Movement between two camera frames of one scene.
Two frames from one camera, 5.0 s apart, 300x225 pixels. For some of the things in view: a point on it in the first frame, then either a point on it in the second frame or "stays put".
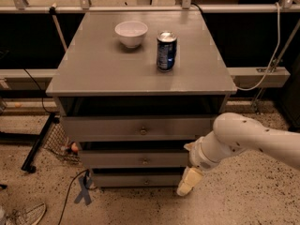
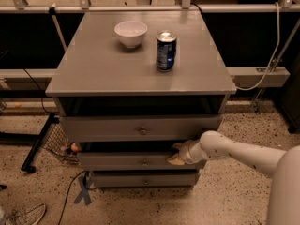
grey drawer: x=135 y=158 stays put
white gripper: x=198 y=157 → x=186 y=152
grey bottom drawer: x=137 y=179 stays put
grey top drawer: x=138 y=128 stays put
